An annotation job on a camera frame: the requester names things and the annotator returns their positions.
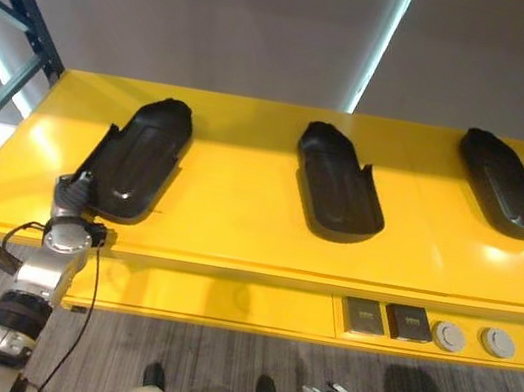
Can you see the white round disc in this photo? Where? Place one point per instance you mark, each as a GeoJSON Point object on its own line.
{"type": "Point", "coordinates": [497, 342]}
{"type": "Point", "coordinates": [448, 335]}

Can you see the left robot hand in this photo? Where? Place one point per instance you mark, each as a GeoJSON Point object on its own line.
{"type": "Point", "coordinates": [70, 197]}

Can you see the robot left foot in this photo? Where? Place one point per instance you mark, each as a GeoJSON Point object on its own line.
{"type": "Point", "coordinates": [154, 375]}

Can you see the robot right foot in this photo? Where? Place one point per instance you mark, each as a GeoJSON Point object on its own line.
{"type": "Point", "coordinates": [266, 388]}

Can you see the dark square box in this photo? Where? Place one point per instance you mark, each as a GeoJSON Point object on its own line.
{"type": "Point", "coordinates": [361, 316]}
{"type": "Point", "coordinates": [408, 323]}

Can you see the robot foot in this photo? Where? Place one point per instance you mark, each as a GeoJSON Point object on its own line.
{"type": "Point", "coordinates": [154, 375]}
{"type": "Point", "coordinates": [266, 388]}

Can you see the black sole-shaped part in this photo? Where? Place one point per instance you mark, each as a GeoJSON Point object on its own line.
{"type": "Point", "coordinates": [139, 159]}
{"type": "Point", "coordinates": [507, 186]}
{"type": "Point", "coordinates": [337, 184]}

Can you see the yellow shelf board with compartments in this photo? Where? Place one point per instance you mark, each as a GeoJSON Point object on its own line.
{"type": "Point", "coordinates": [203, 297]}

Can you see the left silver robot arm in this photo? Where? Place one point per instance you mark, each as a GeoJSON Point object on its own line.
{"type": "Point", "coordinates": [43, 271]}

